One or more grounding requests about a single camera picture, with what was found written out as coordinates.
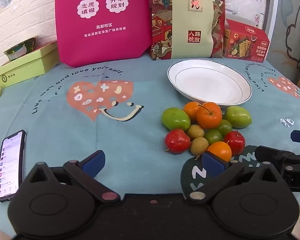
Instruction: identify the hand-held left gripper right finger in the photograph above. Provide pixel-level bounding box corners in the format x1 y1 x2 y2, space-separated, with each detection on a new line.
187 152 282 202

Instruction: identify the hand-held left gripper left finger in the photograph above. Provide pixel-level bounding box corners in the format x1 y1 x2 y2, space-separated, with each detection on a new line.
22 150 122 203

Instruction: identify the round orange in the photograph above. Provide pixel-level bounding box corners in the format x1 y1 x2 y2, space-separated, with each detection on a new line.
183 102 203 122
207 141 232 162

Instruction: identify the yellow-brown longan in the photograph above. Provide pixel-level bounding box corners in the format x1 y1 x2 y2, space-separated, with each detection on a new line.
186 124 205 140
190 137 210 155

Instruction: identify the small green tomato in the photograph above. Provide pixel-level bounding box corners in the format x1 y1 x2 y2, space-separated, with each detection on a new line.
204 129 223 145
216 119 233 137

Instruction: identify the small red apple with stem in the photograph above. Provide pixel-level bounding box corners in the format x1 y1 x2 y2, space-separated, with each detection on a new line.
223 129 246 155

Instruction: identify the large green fruit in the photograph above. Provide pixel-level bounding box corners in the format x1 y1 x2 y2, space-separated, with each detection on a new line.
161 107 191 131
224 106 252 128

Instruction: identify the orange with long stem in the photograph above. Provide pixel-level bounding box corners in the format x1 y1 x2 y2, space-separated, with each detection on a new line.
196 102 223 129

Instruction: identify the white plate with dark rim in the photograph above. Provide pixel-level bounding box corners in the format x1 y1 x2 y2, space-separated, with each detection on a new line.
167 59 252 108

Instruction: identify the teal printed tablecloth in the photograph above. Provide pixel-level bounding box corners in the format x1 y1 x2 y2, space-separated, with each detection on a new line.
0 55 300 200

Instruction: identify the black smartphone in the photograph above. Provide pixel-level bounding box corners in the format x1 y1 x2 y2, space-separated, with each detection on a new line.
0 130 27 202

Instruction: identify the grey cartoon-printed panel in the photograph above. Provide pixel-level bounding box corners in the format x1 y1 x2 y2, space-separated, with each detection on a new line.
262 0 300 80

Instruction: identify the red cracker box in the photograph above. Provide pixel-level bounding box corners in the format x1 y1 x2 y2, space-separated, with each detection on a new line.
222 19 270 63

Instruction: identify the light green box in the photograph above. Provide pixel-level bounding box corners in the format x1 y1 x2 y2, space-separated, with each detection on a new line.
0 41 59 88

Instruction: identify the pink tote bag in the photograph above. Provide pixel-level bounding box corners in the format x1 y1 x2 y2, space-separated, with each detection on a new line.
55 0 153 68

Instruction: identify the green patterned bowl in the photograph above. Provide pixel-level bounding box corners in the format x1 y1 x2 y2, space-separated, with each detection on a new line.
4 37 38 61

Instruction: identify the red and green gift bag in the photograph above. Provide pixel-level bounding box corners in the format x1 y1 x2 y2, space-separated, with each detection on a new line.
150 0 226 61

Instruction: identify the floral wall poster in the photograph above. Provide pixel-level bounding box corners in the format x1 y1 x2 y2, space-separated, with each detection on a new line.
225 0 278 28

